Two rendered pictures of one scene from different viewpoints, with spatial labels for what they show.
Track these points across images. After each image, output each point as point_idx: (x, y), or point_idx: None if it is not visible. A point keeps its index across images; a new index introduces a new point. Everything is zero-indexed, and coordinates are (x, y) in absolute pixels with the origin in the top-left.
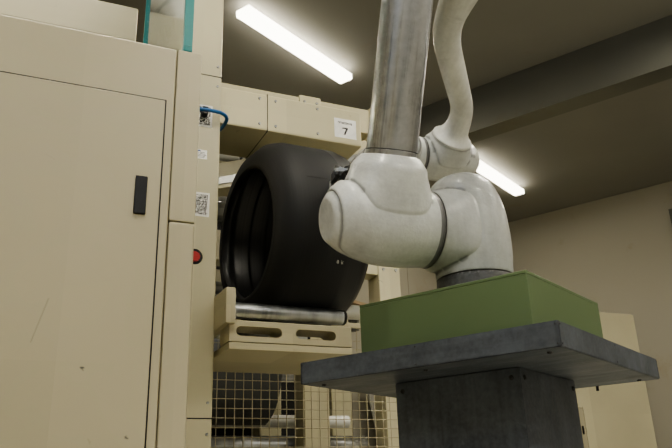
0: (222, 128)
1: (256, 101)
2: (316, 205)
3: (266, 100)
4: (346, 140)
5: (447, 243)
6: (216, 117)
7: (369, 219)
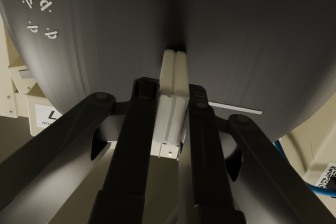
0: (280, 147)
1: (174, 150)
2: None
3: (161, 151)
4: (50, 103)
5: None
6: (312, 176)
7: None
